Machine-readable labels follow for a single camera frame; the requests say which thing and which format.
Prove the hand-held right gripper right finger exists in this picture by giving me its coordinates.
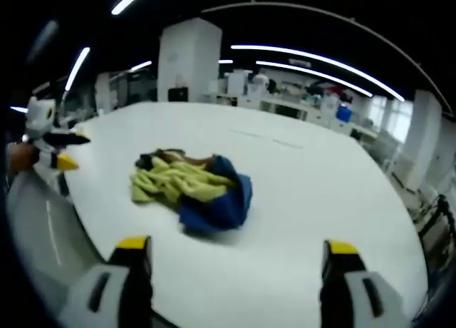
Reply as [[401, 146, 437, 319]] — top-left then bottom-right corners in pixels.
[[319, 240, 410, 328]]

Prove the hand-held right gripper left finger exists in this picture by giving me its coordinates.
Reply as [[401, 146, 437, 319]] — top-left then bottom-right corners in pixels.
[[59, 235, 155, 328]]

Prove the yellow and blue garment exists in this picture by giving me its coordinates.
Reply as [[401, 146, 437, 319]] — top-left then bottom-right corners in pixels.
[[130, 148, 253, 233]]

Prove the person's left hand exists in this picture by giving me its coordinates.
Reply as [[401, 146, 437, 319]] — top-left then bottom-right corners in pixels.
[[7, 142, 39, 172]]

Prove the black metal stand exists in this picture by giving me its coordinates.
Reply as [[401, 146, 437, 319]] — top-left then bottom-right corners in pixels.
[[417, 194, 456, 250]]

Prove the black monitor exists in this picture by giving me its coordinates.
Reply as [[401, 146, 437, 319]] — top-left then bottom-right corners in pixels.
[[167, 87, 189, 103]]

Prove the white square pillar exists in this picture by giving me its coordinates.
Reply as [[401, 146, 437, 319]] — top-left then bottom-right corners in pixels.
[[402, 88, 443, 192], [156, 17, 223, 103]]

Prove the blue water jug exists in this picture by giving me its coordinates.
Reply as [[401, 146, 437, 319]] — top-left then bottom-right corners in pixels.
[[336, 104, 354, 123]]

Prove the white shelving unit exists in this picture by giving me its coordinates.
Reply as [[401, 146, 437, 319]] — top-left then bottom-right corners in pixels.
[[215, 91, 339, 123]]

